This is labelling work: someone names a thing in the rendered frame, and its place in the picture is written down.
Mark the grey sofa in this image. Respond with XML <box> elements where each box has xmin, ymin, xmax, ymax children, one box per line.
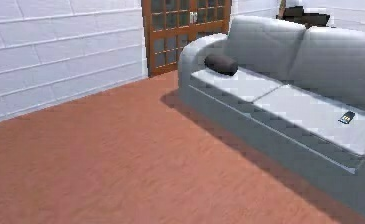
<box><xmin>177</xmin><ymin>14</ymin><xmax>365</xmax><ymax>222</ymax></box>

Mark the dark brown object behind sofa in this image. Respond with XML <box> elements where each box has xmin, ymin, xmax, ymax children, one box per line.
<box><xmin>275</xmin><ymin>0</ymin><xmax>332</xmax><ymax>30</ymax></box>

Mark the dark grey cushion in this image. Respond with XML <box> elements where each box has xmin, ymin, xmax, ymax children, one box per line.
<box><xmin>204</xmin><ymin>53</ymin><xmax>239</xmax><ymax>77</ymax></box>

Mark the brown glazed door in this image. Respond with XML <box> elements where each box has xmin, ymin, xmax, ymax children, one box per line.
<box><xmin>140</xmin><ymin>0</ymin><xmax>233</xmax><ymax>78</ymax></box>

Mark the black remote control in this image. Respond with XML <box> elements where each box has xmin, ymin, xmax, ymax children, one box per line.
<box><xmin>338</xmin><ymin>111</ymin><xmax>356</xmax><ymax>125</ymax></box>

